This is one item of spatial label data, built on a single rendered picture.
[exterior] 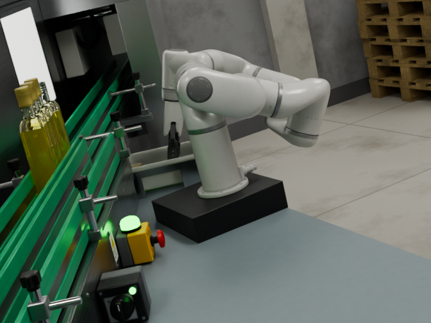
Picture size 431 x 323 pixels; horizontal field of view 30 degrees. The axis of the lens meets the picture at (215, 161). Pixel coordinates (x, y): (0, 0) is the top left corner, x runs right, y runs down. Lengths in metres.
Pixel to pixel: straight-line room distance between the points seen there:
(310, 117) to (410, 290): 0.66
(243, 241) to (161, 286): 0.23
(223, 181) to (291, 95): 0.25
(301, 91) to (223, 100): 0.21
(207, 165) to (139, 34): 1.16
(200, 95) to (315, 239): 0.40
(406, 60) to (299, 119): 3.79
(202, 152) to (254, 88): 0.21
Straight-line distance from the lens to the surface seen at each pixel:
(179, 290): 1.60
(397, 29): 5.67
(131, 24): 2.96
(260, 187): 1.88
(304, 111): 1.95
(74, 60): 3.13
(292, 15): 5.78
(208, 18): 5.54
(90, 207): 1.58
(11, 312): 1.32
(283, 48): 5.74
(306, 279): 1.53
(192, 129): 1.87
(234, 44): 5.63
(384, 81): 5.93
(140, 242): 1.75
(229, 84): 1.78
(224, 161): 1.88
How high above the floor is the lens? 1.39
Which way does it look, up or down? 15 degrees down
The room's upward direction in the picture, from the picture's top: 13 degrees counter-clockwise
